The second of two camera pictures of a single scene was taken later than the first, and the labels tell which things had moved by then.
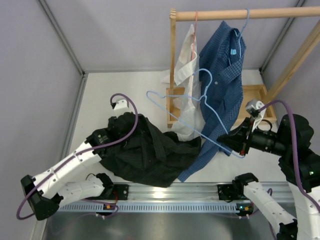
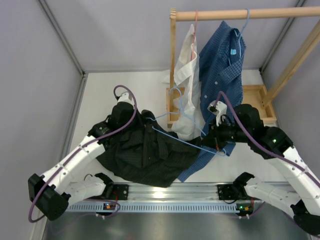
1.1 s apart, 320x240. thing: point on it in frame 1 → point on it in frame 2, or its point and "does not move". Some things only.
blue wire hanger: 150,97 → 164,113
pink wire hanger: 194,34 does not move
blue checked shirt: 221,70 does not move
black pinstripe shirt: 148,156 does not move
